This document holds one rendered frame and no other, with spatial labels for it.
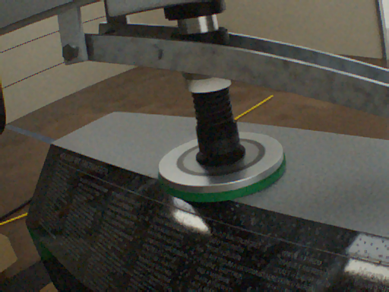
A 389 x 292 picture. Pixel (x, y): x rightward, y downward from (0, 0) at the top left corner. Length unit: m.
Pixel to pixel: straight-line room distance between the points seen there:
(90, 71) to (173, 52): 5.71
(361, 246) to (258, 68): 0.30
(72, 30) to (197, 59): 0.23
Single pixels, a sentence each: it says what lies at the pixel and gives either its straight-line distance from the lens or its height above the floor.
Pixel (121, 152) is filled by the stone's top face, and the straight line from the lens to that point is 0.95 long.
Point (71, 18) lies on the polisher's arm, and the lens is 0.73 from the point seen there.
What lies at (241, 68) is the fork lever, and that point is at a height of 1.01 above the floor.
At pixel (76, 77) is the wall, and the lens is 6.23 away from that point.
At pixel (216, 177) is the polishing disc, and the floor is 0.85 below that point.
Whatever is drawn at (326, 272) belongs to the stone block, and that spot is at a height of 0.78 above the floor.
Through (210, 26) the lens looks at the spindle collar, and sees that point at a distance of 0.68.
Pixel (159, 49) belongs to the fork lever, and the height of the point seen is 1.05.
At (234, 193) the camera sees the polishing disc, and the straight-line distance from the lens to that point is 0.67.
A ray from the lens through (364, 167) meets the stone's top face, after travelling 0.73.
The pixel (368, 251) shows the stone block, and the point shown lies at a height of 0.81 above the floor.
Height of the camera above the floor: 1.15
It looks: 21 degrees down
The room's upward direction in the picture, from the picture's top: 10 degrees counter-clockwise
